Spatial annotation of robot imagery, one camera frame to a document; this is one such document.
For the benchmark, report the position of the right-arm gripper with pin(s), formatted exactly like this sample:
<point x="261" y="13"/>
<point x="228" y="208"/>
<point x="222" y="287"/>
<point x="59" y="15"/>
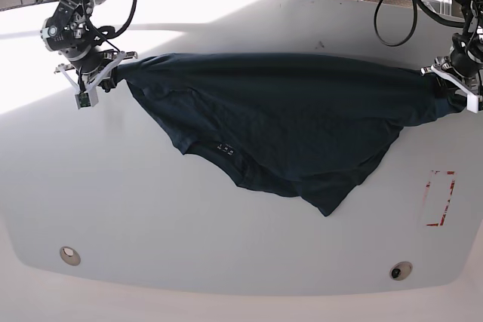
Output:
<point x="92" y="69"/>

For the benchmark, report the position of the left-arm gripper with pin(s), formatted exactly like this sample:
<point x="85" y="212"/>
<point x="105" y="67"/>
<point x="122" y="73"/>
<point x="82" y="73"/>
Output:
<point x="459" y="70"/>

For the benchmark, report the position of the dark blue T-shirt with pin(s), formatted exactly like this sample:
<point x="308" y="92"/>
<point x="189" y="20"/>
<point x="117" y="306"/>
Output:
<point x="296" y="125"/>

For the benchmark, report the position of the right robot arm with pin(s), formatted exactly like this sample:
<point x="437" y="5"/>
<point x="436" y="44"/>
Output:
<point x="70" y="33"/>

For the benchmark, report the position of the red tape rectangle marking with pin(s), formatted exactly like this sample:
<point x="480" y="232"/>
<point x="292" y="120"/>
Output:
<point x="437" y="197"/>

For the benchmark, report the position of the left round table grommet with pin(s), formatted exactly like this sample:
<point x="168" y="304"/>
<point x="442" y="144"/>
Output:
<point x="70" y="256"/>

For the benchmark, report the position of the round table grommet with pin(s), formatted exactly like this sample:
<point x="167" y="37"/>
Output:
<point x="70" y="256"/>
<point x="401" y="271"/>

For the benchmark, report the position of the right round table grommet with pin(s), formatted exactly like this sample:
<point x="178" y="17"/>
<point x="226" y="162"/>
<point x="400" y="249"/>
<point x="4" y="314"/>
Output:
<point x="401" y="271"/>

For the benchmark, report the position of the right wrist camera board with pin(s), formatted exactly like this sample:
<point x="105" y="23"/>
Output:
<point x="83" y="100"/>

